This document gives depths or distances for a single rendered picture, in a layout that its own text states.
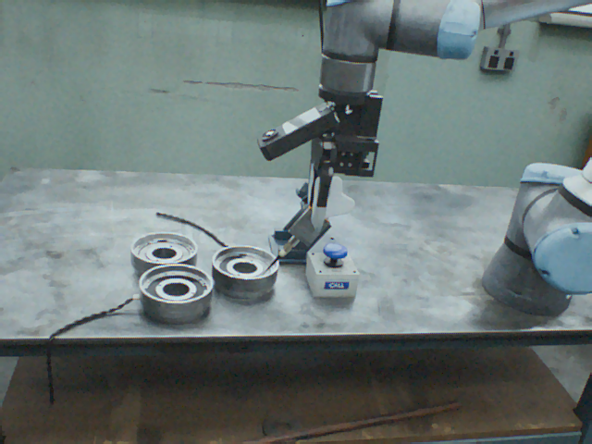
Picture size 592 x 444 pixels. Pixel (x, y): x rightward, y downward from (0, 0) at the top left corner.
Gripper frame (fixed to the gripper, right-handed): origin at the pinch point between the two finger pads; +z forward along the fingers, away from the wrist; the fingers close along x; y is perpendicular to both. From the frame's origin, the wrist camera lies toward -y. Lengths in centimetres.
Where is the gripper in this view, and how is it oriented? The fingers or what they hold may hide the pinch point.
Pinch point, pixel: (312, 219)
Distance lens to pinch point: 90.7
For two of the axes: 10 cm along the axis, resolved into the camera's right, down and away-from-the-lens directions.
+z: -1.1, 9.0, 4.3
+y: 9.9, 0.4, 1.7
